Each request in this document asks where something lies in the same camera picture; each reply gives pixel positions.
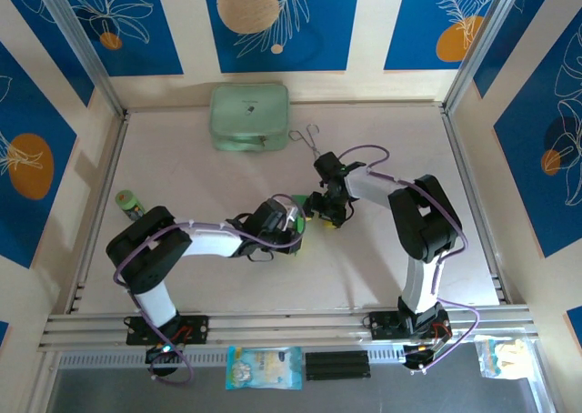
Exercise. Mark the green square paper sheet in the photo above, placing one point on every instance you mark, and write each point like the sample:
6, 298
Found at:
301, 199

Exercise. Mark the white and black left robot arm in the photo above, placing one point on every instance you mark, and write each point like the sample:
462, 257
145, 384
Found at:
150, 254

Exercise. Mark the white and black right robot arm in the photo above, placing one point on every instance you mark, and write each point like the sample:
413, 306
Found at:
423, 222

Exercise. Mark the black arm base electronics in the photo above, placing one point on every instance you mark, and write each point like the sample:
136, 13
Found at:
163, 355
420, 358

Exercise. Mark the mint green zip pouch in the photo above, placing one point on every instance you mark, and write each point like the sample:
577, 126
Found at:
247, 113

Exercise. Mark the black ribbed block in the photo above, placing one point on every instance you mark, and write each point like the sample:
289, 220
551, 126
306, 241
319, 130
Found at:
336, 366

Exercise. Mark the blue snack packet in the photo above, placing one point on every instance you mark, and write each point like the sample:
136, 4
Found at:
263, 367

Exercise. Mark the small green bottle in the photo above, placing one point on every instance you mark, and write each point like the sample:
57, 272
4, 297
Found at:
129, 206

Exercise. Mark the clear bag of chips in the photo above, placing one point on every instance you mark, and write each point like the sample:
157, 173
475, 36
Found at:
500, 360

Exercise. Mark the long aluminium base rail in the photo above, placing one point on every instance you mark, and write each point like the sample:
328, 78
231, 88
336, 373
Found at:
282, 326

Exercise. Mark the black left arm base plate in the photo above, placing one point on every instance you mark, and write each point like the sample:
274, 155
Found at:
200, 329

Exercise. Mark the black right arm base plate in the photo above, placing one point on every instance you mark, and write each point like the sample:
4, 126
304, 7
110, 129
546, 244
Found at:
379, 326

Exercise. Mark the aluminium table side rail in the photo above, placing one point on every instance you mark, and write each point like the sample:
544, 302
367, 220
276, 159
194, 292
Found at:
112, 167
455, 135

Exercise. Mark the aluminium frame post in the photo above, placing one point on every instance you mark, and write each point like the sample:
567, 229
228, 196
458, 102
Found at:
486, 40
82, 40

